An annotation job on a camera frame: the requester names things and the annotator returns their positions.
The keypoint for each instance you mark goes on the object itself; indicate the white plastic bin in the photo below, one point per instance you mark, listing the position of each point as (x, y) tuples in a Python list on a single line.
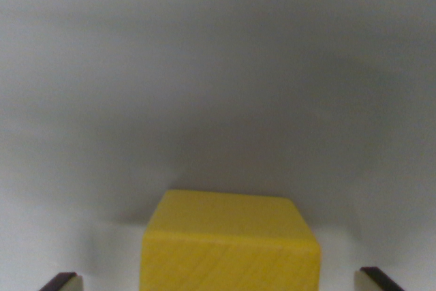
[(218, 83)]

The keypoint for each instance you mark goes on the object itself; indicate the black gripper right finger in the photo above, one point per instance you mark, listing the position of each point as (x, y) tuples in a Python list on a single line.
[(371, 282)]

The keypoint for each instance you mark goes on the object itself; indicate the yellow wooden cube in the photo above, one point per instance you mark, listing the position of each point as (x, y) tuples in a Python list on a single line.
[(228, 257)]

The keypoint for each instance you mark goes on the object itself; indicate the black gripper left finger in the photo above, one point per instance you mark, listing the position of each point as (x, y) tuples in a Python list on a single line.
[(66, 284)]

